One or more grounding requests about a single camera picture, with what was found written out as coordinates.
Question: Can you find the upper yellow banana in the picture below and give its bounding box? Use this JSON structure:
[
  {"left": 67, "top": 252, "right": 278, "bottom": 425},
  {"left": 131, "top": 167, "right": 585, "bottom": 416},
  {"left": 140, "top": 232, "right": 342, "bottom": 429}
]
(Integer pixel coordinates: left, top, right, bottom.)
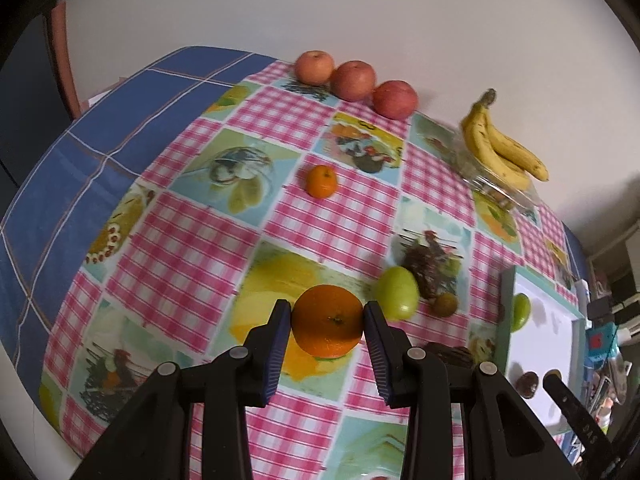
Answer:
[{"left": 482, "top": 88, "right": 549, "bottom": 182}]

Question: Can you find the small orange tangerine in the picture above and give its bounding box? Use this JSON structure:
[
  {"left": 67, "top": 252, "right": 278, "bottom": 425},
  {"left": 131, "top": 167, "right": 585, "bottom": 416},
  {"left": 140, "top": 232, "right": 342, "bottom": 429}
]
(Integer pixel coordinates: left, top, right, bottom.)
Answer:
[{"left": 305, "top": 165, "right": 338, "bottom": 200}]

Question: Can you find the pink checkered fruit tablecloth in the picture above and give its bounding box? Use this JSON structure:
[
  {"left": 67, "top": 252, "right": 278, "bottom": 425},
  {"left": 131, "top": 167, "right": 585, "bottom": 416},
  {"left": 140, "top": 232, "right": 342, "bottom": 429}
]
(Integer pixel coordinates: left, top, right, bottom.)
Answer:
[{"left": 1, "top": 47, "right": 577, "bottom": 459}]

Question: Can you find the large orange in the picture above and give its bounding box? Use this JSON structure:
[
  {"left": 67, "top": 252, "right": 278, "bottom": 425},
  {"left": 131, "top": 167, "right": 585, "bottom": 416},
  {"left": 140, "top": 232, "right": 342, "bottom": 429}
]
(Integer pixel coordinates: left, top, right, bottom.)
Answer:
[{"left": 292, "top": 285, "right": 362, "bottom": 360}]

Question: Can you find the clear plastic fruit container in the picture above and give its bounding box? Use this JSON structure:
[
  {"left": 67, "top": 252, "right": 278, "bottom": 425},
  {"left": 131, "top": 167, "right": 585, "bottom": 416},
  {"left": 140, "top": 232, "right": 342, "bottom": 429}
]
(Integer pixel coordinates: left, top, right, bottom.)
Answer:
[{"left": 450, "top": 130, "right": 540, "bottom": 211}]

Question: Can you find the white black device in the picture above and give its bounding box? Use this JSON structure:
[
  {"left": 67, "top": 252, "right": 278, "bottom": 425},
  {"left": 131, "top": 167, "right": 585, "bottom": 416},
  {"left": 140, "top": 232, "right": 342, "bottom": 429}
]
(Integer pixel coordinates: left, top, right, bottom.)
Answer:
[{"left": 574, "top": 280, "right": 614, "bottom": 321}]

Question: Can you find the long dark brown fruit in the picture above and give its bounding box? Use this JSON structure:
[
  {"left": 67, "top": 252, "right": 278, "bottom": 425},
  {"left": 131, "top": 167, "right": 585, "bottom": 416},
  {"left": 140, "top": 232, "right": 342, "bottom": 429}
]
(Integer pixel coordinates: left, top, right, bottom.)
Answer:
[{"left": 402, "top": 242, "right": 448, "bottom": 300}]

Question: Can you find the white tray teal rim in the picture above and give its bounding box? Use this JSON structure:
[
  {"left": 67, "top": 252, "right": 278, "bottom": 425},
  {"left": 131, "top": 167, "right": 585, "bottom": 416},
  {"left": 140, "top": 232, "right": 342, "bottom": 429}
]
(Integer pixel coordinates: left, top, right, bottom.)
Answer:
[{"left": 494, "top": 264, "right": 587, "bottom": 436}]

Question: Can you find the dark wrinkled fruit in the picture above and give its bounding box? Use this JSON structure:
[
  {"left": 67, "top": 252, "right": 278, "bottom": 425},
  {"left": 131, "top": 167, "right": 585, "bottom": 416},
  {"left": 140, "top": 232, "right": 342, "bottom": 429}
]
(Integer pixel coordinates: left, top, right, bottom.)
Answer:
[{"left": 423, "top": 341, "right": 475, "bottom": 370}]

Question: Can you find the lower yellow banana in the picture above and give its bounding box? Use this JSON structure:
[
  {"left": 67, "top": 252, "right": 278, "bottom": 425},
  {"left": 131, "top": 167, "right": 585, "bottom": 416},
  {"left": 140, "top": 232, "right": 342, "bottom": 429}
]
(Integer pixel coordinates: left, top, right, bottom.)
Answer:
[{"left": 461, "top": 101, "right": 530, "bottom": 191}]

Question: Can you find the green fruit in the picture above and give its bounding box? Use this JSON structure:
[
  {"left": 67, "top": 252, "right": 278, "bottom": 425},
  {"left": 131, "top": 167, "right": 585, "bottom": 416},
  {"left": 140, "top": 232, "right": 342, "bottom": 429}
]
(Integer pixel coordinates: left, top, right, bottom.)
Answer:
[
  {"left": 511, "top": 292, "right": 532, "bottom": 333},
  {"left": 372, "top": 266, "right": 420, "bottom": 321}
]

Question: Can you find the middle red apple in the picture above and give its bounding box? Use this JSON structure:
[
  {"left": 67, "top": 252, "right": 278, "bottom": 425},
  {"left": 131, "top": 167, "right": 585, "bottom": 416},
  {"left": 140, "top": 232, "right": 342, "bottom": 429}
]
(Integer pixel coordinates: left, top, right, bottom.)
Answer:
[{"left": 330, "top": 60, "right": 376, "bottom": 102}]

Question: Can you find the round dark passion fruit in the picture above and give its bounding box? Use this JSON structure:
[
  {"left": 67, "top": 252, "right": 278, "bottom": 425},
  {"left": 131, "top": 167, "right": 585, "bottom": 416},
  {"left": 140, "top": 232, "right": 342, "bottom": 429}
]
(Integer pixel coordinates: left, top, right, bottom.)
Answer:
[{"left": 514, "top": 370, "right": 539, "bottom": 399}]

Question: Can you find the large red apple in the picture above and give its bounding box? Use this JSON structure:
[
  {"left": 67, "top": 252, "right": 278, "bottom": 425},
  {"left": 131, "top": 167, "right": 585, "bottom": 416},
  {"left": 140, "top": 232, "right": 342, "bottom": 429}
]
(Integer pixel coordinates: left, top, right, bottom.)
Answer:
[{"left": 372, "top": 80, "right": 419, "bottom": 120}]

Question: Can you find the brown kiwi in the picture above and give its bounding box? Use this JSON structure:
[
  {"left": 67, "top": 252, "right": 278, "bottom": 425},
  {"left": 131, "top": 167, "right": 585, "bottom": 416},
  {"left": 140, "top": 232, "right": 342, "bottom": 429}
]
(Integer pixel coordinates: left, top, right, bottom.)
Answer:
[{"left": 431, "top": 292, "right": 459, "bottom": 318}]

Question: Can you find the yellow banana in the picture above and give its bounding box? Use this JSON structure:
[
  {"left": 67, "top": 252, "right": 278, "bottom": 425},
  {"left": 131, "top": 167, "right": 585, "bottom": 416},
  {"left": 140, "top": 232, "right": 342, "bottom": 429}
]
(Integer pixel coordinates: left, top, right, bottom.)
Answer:
[
  {"left": 461, "top": 101, "right": 530, "bottom": 191},
  {"left": 482, "top": 88, "right": 549, "bottom": 182}
]

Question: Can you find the small peach apple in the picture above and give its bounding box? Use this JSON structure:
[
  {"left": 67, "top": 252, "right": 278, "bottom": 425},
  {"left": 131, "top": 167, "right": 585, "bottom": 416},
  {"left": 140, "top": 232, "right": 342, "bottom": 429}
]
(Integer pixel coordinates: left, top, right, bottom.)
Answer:
[{"left": 294, "top": 50, "right": 334, "bottom": 86}]

